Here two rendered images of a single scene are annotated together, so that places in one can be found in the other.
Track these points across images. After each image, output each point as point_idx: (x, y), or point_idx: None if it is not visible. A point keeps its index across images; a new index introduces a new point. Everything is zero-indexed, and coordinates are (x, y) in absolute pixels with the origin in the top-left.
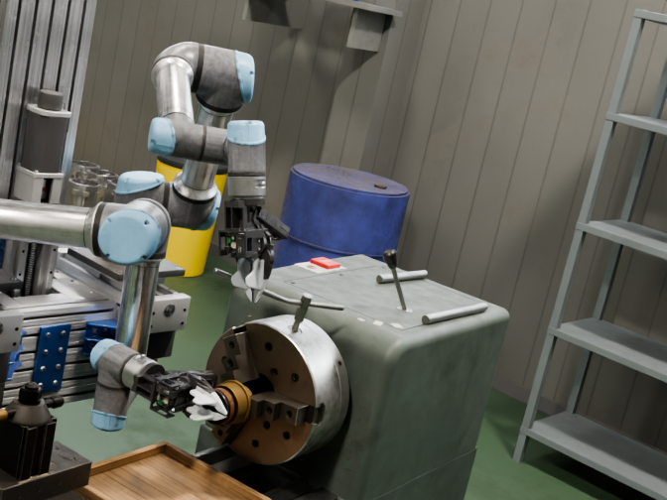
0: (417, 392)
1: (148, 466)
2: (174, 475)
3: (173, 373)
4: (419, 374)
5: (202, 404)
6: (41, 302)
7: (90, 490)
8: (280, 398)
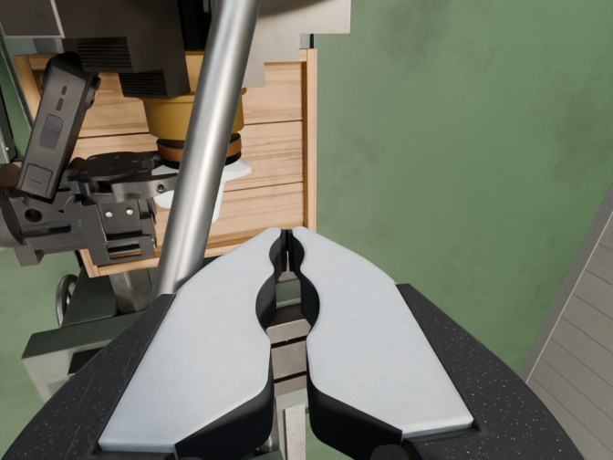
0: None
1: (85, 134)
2: (129, 116)
3: (77, 212)
4: None
5: (219, 212)
6: None
7: (149, 266)
8: (279, 8)
